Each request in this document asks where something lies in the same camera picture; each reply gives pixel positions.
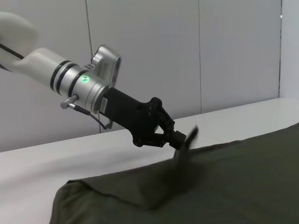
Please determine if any dark green t-shirt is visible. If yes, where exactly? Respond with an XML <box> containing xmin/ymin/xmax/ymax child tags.
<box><xmin>50</xmin><ymin>123</ymin><xmax>299</xmax><ymax>224</ymax></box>

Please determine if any left arm cable with plug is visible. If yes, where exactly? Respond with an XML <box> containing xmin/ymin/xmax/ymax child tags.
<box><xmin>60</xmin><ymin>94</ymin><xmax>113</xmax><ymax>130</ymax></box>

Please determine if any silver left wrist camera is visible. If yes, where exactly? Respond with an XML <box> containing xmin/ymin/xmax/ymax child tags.
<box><xmin>89</xmin><ymin>44</ymin><xmax>123</xmax><ymax>88</ymax></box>

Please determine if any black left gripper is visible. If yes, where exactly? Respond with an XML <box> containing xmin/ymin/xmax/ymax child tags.
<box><xmin>100</xmin><ymin>87</ymin><xmax>188</xmax><ymax>150</ymax></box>

